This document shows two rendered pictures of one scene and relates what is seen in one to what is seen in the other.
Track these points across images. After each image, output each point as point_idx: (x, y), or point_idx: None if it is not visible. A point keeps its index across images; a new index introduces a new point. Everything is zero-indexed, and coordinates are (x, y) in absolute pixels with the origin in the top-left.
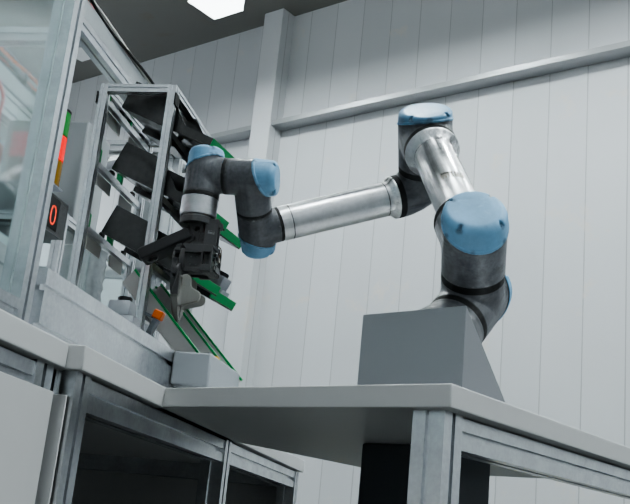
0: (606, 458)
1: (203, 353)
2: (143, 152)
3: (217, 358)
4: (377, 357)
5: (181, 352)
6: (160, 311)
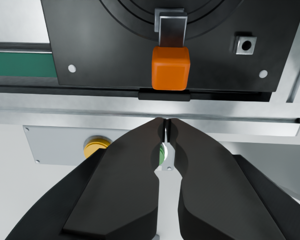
0: None
1: (33, 156)
2: None
3: (63, 165)
4: None
5: (25, 133)
6: (152, 81)
